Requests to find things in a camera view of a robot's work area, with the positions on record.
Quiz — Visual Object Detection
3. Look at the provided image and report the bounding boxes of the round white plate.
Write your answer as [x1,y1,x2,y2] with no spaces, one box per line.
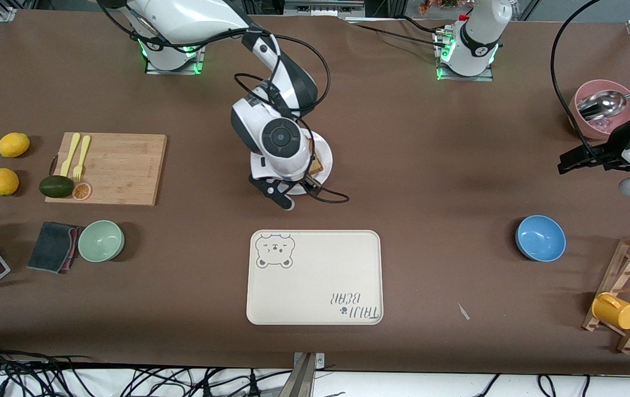
[290,130,333,196]

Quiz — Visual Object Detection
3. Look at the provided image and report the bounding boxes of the silver metal scoop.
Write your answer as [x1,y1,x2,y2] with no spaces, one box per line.
[576,84,630,122]

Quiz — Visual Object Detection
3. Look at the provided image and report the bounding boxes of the pink bowl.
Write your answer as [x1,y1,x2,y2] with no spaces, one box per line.
[568,79,630,140]

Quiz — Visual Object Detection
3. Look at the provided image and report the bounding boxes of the blue bowl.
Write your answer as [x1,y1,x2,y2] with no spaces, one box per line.
[515,214,567,262]

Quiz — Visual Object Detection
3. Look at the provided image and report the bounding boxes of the cream bear print tray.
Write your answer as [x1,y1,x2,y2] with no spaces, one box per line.
[246,229,384,326]

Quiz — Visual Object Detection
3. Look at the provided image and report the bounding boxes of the yellow plastic cup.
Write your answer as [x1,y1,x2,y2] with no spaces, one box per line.
[591,292,630,330]

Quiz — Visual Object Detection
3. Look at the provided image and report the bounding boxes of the grey metal box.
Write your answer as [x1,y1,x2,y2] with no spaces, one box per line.
[284,0,366,17]

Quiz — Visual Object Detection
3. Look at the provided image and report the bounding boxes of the bamboo cutting board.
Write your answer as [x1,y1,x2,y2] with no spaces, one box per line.
[45,132,168,207]

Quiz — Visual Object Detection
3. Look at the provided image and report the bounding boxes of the colourful toy pile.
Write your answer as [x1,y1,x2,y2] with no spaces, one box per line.
[417,0,459,14]

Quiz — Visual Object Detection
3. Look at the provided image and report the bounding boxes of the mint green bowl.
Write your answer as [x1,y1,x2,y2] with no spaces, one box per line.
[77,220,125,263]

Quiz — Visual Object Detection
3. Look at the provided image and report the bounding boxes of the yellow plastic fork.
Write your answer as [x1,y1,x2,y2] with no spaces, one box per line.
[73,135,92,183]

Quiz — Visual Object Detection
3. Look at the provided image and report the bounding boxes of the yellow plastic knife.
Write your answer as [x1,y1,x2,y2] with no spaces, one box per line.
[60,132,81,178]

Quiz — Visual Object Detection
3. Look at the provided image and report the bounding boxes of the dark green avocado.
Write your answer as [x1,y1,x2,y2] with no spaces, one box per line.
[39,175,75,199]

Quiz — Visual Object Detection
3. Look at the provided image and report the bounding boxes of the folded grey cloth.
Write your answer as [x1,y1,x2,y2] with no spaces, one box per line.
[26,221,81,274]

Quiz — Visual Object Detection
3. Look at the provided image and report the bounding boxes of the yellow lemon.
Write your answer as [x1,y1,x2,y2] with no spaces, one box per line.
[0,132,31,158]
[0,168,20,196]

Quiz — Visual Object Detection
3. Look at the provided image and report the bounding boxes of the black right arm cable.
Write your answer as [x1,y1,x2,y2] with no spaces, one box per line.
[235,33,350,205]

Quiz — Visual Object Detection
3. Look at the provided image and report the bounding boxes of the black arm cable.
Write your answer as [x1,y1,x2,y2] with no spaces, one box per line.
[235,33,350,205]
[550,0,624,166]

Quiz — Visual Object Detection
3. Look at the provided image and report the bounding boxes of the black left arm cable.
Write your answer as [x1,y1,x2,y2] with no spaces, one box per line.
[550,0,624,166]

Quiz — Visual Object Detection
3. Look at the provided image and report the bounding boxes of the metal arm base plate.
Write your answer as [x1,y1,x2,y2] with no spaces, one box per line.
[145,22,205,75]
[435,30,495,82]

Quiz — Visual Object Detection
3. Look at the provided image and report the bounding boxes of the black table cable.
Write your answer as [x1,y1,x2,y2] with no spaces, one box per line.
[346,21,448,47]

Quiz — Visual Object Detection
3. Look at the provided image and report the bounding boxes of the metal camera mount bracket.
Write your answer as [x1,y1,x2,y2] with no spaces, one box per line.
[291,352,327,397]

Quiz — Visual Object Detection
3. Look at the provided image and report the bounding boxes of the black floor cables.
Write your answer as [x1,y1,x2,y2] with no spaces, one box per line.
[472,374,591,397]

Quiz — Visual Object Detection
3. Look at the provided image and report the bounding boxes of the black floor cable bundle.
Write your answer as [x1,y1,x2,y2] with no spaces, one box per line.
[0,339,293,397]

